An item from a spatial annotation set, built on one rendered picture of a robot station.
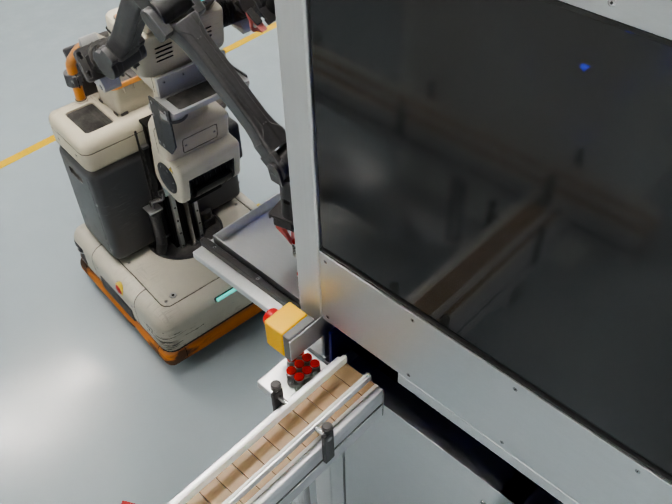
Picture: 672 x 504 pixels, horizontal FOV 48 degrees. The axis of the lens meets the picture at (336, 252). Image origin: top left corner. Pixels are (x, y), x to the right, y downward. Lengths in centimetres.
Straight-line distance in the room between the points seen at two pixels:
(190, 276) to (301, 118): 152
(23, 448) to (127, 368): 42
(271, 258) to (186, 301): 81
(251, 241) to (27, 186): 198
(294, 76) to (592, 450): 71
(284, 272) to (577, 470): 84
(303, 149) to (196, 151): 109
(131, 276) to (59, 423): 54
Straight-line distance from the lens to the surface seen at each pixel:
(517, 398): 123
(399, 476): 173
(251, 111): 156
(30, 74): 452
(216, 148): 231
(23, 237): 344
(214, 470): 139
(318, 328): 151
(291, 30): 113
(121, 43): 183
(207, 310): 261
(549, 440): 126
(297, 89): 118
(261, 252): 184
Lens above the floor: 217
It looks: 45 degrees down
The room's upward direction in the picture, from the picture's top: 2 degrees counter-clockwise
